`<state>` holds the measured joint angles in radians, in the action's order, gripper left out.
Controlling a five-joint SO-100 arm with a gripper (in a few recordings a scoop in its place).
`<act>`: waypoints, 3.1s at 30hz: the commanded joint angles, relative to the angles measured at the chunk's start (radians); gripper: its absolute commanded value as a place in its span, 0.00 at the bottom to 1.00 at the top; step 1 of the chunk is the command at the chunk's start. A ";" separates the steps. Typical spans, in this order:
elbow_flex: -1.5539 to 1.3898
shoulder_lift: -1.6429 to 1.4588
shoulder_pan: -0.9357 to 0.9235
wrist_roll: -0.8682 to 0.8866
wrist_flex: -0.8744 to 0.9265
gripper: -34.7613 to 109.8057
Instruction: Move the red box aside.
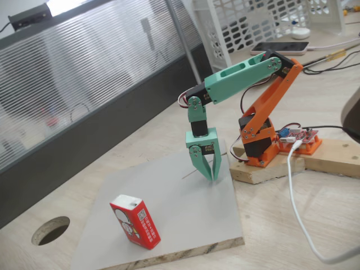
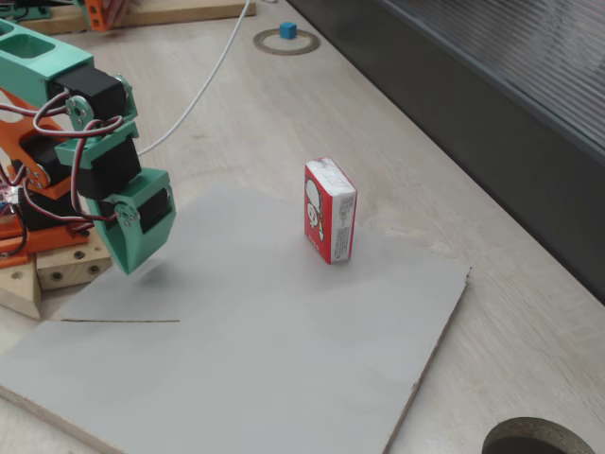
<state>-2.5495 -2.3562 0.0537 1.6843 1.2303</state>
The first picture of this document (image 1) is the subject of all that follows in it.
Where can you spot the green gripper with servo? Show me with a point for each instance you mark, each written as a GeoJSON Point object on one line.
{"type": "Point", "coordinates": [201, 141]}

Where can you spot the red and white carton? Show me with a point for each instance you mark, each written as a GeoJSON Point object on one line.
{"type": "Point", "coordinates": [137, 225]}

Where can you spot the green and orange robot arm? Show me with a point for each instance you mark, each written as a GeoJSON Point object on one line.
{"type": "Point", "coordinates": [230, 81]}

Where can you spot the black box device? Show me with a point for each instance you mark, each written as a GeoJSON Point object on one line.
{"type": "Point", "coordinates": [29, 16]}

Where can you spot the grey flat board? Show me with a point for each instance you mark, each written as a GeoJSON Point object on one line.
{"type": "Point", "coordinates": [174, 208]}

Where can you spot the short wooden base block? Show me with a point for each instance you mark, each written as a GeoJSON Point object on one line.
{"type": "Point", "coordinates": [267, 174]}

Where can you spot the red circuit board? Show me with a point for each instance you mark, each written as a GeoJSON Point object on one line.
{"type": "Point", "coordinates": [305, 135]}

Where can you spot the orange circuit board holder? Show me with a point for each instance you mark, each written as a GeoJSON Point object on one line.
{"type": "Point", "coordinates": [312, 148]}

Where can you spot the long wooden plank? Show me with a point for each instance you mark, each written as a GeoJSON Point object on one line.
{"type": "Point", "coordinates": [337, 157]}

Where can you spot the white smartphone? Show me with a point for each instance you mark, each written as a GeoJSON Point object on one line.
{"type": "Point", "coordinates": [278, 48]}

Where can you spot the large white perforated basket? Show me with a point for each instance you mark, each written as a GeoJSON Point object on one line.
{"type": "Point", "coordinates": [239, 31]}

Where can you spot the dark grey rounded object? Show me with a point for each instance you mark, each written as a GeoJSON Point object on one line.
{"type": "Point", "coordinates": [353, 118]}

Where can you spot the ribbed glass partition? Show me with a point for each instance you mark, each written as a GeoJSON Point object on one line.
{"type": "Point", "coordinates": [84, 70]}

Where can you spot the white rounded earbud case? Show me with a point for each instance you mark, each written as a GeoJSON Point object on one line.
{"type": "Point", "coordinates": [300, 33]}

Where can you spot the small white perforated crate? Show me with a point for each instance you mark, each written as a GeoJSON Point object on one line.
{"type": "Point", "coordinates": [323, 14]}

